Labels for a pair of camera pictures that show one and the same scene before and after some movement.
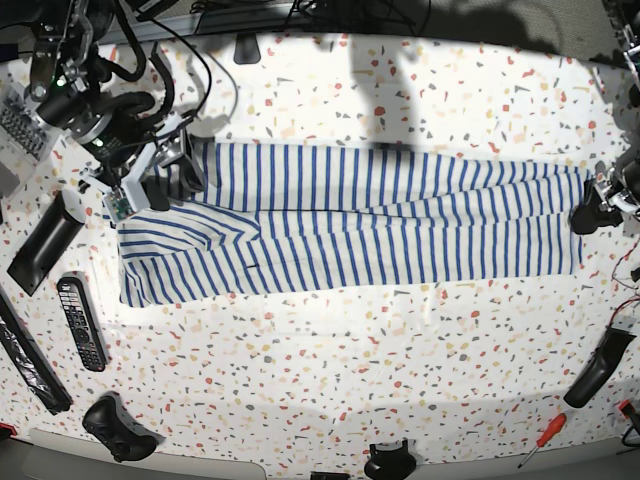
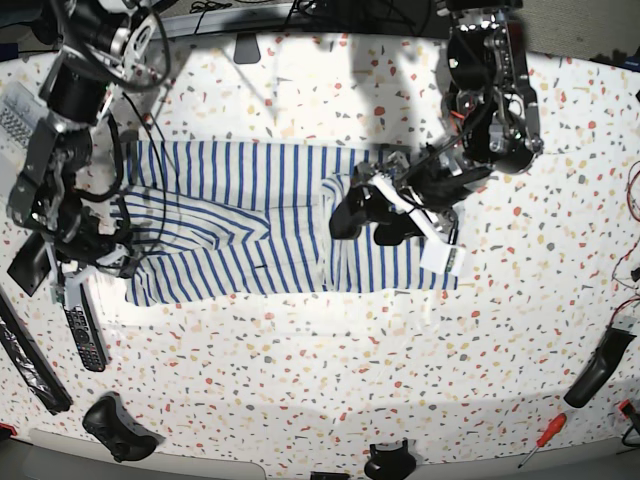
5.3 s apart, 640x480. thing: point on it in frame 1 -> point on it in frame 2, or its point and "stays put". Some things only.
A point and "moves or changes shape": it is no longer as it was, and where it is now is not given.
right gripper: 610,190 -> 430,186
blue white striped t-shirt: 268,217 moves or changes shape
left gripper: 170,148 -> 81,244
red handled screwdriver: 552,428 stays put
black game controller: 126,436 stays put
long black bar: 29,359 stays put
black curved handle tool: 609,355 stays put
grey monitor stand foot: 246,49 stays put
